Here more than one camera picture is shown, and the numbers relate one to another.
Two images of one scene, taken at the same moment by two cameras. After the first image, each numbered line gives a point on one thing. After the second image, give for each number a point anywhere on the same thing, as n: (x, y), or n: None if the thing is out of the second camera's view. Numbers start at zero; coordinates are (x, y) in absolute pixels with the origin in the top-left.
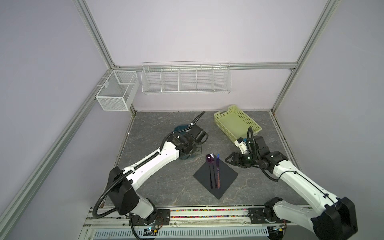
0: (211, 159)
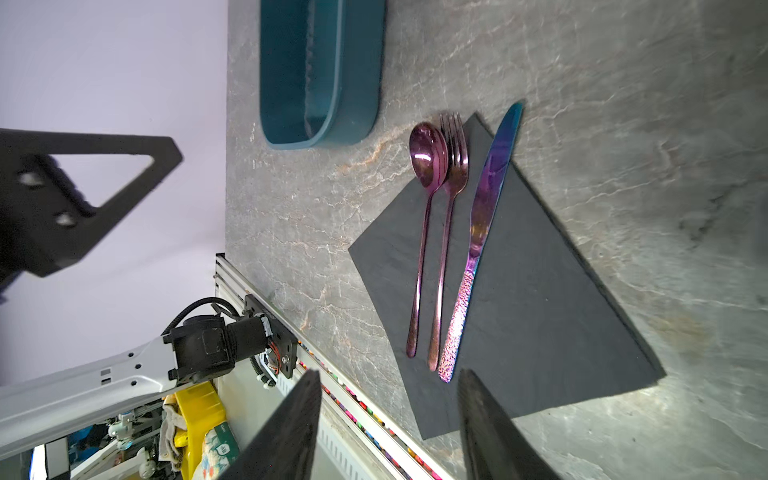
0: (454, 144)
